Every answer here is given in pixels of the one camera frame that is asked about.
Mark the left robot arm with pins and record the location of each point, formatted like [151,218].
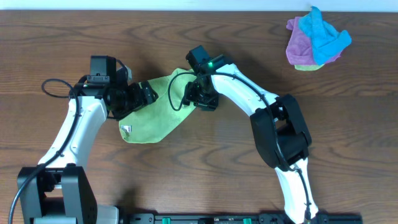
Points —
[57,189]

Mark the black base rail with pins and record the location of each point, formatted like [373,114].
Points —
[264,218]

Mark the purple cloth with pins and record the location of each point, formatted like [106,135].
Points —
[299,49]

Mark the light green cloth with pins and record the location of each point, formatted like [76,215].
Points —
[155,121]

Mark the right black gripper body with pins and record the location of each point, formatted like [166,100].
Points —
[201,98]

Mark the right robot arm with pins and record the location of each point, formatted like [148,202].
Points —
[280,133]

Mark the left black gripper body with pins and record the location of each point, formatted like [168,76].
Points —
[143,94]

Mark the blue cloth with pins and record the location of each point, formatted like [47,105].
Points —
[326,41]

